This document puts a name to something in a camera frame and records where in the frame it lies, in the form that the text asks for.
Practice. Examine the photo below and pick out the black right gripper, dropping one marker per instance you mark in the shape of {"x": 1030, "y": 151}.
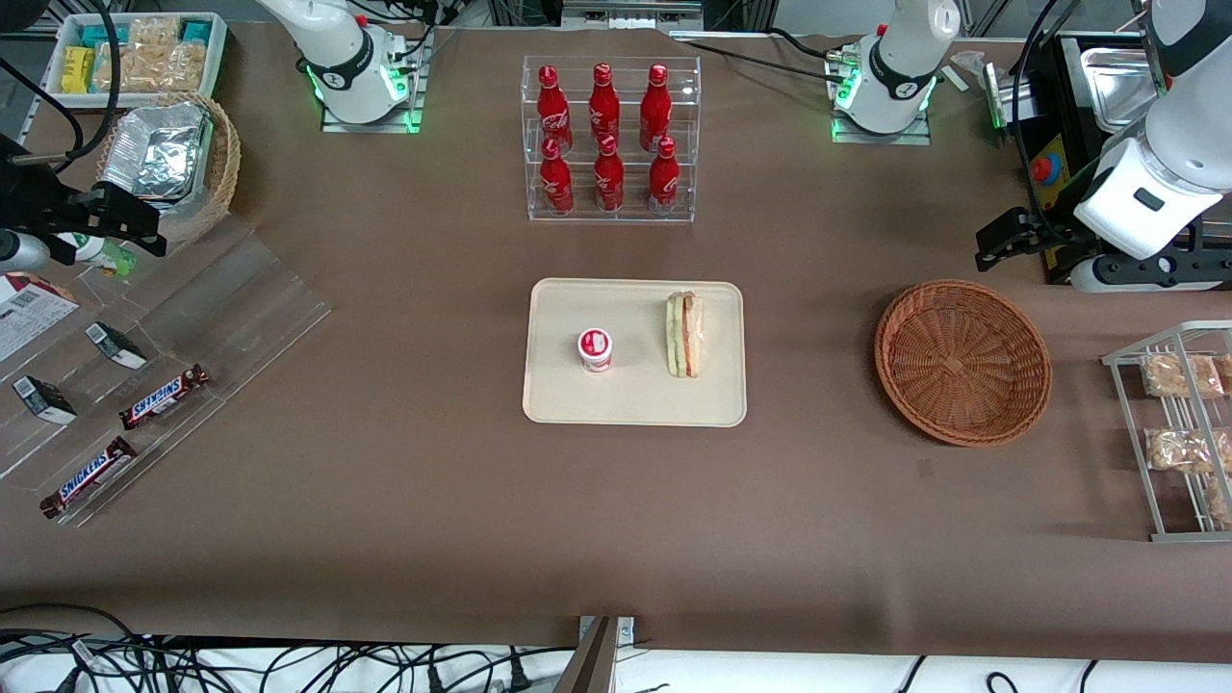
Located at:
{"x": 27, "y": 205}

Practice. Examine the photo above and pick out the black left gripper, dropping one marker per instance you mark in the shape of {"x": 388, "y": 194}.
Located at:
{"x": 1049, "y": 234}

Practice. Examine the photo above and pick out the plastic-wrapped triangle sandwich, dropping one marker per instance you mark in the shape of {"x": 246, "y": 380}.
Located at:
{"x": 684, "y": 335}

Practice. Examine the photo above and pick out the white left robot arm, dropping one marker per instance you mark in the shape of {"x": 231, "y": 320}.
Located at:
{"x": 905, "y": 67}

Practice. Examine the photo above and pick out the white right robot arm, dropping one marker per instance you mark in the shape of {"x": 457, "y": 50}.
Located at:
{"x": 337, "y": 58}

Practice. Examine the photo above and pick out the tan wicker basket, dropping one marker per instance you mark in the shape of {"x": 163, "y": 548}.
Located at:
{"x": 223, "y": 164}

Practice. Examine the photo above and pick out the round brown wicker basket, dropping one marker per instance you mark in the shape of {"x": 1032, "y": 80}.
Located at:
{"x": 962, "y": 364}

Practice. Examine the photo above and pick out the beige plastic tray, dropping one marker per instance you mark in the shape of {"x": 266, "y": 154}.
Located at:
{"x": 635, "y": 395}

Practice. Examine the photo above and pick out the white green drink bottle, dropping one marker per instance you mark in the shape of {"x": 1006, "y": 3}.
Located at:
{"x": 101, "y": 256}

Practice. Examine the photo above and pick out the aluminium foil container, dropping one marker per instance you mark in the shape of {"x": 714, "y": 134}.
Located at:
{"x": 159, "y": 149}

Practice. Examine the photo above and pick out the black food warmer cabinet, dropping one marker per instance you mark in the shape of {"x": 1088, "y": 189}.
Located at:
{"x": 1054, "y": 154}

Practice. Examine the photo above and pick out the small black white box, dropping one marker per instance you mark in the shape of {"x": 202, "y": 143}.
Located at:
{"x": 43, "y": 399}
{"x": 115, "y": 345}

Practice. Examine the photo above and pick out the white printed carton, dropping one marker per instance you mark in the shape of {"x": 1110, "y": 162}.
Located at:
{"x": 29, "y": 313}

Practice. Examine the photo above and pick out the clear acrylic candy stand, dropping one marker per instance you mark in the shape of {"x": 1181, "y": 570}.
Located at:
{"x": 241, "y": 308}

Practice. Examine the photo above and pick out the yellow snack pack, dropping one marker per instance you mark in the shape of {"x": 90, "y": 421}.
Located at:
{"x": 77, "y": 69}

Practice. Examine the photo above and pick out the rice cracker bag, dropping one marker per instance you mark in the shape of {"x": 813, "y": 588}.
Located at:
{"x": 154, "y": 60}

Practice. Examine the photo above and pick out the small white tag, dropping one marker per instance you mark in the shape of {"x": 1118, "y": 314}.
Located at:
{"x": 957, "y": 79}

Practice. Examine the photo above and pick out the clear plastic wrap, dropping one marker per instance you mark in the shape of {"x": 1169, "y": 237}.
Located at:
{"x": 970, "y": 62}

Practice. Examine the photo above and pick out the white plastic snack bin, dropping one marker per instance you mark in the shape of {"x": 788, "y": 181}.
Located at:
{"x": 217, "y": 58}

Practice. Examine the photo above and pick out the teal snack pack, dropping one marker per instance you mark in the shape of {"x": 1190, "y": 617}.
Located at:
{"x": 196, "y": 32}
{"x": 101, "y": 35}

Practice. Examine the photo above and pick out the brown Snickers bar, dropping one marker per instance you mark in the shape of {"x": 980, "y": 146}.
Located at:
{"x": 89, "y": 477}
{"x": 164, "y": 397}

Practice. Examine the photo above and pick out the steel warmer pan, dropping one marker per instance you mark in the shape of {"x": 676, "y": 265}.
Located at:
{"x": 1116, "y": 87}

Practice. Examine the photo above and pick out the clear bag of crackers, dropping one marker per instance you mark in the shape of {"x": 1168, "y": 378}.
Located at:
{"x": 1220, "y": 502}
{"x": 1179, "y": 375}
{"x": 1184, "y": 450}
{"x": 1225, "y": 372}

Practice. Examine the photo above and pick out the clear acrylic bottle rack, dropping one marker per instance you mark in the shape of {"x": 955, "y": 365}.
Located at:
{"x": 693, "y": 135}

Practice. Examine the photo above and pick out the red cola bottle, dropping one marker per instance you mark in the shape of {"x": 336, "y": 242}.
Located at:
{"x": 608, "y": 183}
{"x": 551, "y": 111}
{"x": 555, "y": 183}
{"x": 654, "y": 111}
{"x": 663, "y": 183}
{"x": 603, "y": 106}

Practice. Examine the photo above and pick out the white red yogurt cup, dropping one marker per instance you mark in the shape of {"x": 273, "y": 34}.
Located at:
{"x": 595, "y": 348}

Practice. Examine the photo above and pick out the brown table cover sheet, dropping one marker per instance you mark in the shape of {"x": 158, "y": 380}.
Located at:
{"x": 616, "y": 539}

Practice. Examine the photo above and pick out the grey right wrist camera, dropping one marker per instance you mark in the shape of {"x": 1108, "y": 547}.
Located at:
{"x": 21, "y": 252}

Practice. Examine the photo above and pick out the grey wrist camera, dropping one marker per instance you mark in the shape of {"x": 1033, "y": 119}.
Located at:
{"x": 21, "y": 252}
{"x": 1136, "y": 275}

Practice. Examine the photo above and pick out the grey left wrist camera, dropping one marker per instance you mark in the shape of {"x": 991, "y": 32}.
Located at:
{"x": 1136, "y": 275}

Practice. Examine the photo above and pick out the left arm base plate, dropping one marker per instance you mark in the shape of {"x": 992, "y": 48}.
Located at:
{"x": 881, "y": 138}

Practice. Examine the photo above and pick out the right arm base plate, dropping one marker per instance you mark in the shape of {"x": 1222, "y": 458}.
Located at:
{"x": 409, "y": 106}

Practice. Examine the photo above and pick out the grey metal bracket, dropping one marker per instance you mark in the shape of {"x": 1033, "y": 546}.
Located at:
{"x": 626, "y": 630}

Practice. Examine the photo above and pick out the dark metal post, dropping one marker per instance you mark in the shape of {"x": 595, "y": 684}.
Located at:
{"x": 589, "y": 664}

